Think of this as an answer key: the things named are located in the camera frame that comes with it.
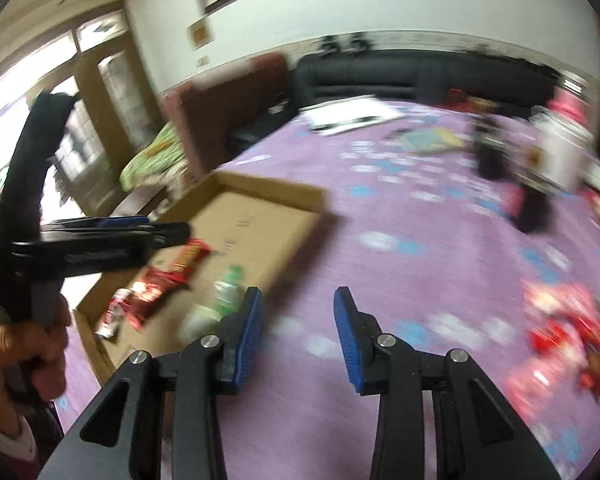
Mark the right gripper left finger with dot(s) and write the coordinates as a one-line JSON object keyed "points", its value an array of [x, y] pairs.
{"points": [[217, 364]]}

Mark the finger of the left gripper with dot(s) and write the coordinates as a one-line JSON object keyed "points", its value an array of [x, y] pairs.
{"points": [[123, 222], [170, 234]]}

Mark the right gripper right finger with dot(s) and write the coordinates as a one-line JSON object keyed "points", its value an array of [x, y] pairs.
{"points": [[381, 364]]}

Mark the red rectangular snack bar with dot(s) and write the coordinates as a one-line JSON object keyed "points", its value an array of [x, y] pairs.
{"points": [[188, 260]]}

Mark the dark red foil snack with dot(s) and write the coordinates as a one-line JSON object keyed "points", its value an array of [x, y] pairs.
{"points": [[148, 292]]}

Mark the green candy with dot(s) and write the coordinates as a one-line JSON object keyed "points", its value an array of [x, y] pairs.
{"points": [[227, 292]]}

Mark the white red sachet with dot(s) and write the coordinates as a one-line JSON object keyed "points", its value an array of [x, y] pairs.
{"points": [[111, 321]]}

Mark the red character snack packet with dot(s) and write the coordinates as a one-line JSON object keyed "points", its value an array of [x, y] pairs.
{"points": [[570, 334]]}

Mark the long pink snack packet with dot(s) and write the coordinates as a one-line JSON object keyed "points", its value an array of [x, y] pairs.
{"points": [[569, 303]]}

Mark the white cream snack packet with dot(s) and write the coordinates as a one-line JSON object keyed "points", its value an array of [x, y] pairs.
{"points": [[198, 322]]}

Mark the dark red pillow snack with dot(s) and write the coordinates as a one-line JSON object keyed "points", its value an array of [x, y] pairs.
{"points": [[589, 378]]}

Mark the person's left hand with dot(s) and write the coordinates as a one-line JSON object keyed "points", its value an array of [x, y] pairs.
{"points": [[22, 342]]}

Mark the green floral blanket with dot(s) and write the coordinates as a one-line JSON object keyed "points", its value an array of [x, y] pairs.
{"points": [[159, 156]]}

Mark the cardboard tray box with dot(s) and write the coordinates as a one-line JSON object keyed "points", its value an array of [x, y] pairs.
{"points": [[257, 223]]}

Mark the brown red armchair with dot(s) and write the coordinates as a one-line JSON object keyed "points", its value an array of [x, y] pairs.
{"points": [[208, 107]]}

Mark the purple floral tablecloth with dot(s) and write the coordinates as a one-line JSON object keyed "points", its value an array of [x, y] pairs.
{"points": [[424, 245]]}

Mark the wooden glass door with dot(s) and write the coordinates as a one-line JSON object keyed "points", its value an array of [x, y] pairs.
{"points": [[94, 57]]}

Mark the white paper sheets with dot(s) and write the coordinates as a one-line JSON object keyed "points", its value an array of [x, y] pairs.
{"points": [[345, 109]]}

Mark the black jar with cork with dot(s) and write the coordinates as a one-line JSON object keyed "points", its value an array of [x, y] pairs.
{"points": [[491, 149], [530, 209]]}

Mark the black pen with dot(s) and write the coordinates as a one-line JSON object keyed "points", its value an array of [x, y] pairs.
{"points": [[352, 121]]}

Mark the small yellow green booklet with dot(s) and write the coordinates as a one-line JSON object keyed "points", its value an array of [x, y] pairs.
{"points": [[430, 141]]}

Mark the white plastic jar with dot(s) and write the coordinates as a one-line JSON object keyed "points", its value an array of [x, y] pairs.
{"points": [[564, 145]]}

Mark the black leather sofa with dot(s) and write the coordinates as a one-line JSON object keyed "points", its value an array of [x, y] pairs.
{"points": [[428, 77]]}

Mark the pink thermos flask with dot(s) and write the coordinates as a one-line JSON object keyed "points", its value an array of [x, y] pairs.
{"points": [[570, 98]]}

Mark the small wall plaque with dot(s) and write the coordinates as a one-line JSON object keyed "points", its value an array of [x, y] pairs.
{"points": [[200, 33]]}

